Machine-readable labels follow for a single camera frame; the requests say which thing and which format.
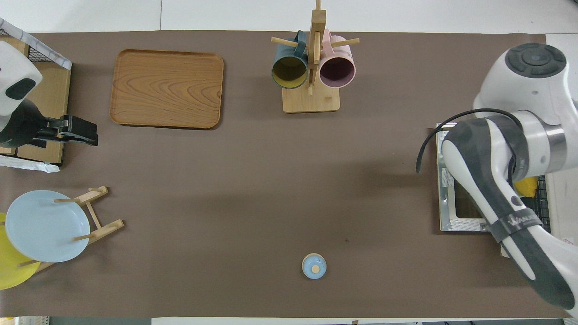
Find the wooden serving tray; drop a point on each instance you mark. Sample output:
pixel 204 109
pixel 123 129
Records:
pixel 167 90

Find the dark blue mug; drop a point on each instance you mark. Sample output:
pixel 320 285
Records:
pixel 289 74

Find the yellow corn cob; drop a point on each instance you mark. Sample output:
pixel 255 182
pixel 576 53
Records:
pixel 527 186

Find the yellow plate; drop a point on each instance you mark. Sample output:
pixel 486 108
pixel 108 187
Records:
pixel 11 273

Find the wooden plate rack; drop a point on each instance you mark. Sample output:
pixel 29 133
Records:
pixel 106 229

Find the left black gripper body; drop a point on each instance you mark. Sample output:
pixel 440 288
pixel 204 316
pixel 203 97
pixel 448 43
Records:
pixel 81 131

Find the beige toaster oven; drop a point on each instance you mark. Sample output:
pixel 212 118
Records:
pixel 445 212

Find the pink mug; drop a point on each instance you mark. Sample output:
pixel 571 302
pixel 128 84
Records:
pixel 345 52

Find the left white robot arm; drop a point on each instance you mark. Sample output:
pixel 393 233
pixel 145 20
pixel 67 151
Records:
pixel 13 76

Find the brown table mat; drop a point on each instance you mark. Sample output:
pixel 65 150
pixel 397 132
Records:
pixel 271 203

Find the wooden mug rack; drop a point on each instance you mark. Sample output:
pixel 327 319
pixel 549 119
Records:
pixel 311 101

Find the small blue lidded jar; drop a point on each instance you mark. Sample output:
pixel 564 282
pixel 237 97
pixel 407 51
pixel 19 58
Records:
pixel 314 266

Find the light blue plate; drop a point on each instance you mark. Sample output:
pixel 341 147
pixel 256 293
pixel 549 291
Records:
pixel 45 228

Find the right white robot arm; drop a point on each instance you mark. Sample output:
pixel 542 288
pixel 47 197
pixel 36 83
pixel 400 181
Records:
pixel 535 61

